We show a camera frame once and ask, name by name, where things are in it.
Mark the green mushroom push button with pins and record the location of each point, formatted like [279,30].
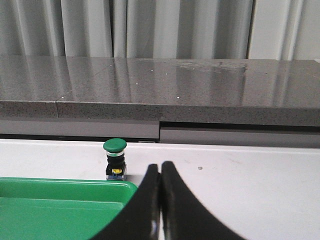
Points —
[116,168]

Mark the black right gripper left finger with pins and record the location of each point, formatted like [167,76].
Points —
[140,218]

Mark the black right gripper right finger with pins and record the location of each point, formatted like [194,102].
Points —
[184,217]

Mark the grey granite counter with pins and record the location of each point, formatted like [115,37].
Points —
[244,102]

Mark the green plastic tray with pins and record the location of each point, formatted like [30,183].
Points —
[59,209]

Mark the white pleated curtain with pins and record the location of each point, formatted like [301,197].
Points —
[196,29]

